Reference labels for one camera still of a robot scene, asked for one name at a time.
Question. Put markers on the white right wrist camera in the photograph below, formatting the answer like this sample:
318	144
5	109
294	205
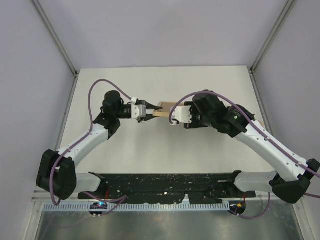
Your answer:
181	114

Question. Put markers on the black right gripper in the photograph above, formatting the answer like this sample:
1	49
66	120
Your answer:
194	124

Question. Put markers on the left aluminium corner post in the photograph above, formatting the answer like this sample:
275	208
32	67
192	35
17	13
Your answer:
54	36

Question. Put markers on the right aluminium corner post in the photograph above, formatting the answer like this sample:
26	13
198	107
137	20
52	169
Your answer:
276	27

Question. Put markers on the white slotted cable duct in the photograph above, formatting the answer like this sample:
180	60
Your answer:
145	207

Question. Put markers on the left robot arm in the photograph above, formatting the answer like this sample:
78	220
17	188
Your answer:
57	171

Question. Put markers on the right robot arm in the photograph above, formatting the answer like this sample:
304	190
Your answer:
292	174

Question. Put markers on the wooden picture frame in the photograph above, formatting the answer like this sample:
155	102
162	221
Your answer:
167	108

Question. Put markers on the aluminium corner post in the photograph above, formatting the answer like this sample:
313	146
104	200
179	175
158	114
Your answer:
54	36
276	27

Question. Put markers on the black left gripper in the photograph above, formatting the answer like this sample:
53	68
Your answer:
148	117

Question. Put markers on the black speckled base plate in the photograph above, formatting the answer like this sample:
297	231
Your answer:
169	189

